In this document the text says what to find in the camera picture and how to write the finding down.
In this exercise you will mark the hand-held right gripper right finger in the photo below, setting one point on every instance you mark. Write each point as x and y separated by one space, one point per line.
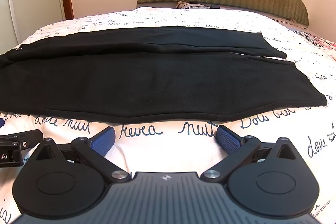
227 139

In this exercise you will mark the pink floral cloth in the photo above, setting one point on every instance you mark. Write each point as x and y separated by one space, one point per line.
319 41

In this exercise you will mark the patterned pillow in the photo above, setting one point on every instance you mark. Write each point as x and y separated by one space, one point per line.
193 5

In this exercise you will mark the white script-print blanket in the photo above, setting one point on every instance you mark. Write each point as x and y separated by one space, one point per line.
170 158

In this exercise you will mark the black pants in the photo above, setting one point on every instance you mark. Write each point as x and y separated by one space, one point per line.
147 82

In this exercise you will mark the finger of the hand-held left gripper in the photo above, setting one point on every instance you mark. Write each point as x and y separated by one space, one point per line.
29 137

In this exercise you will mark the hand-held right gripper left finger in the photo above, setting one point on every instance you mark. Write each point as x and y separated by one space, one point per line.
103 140

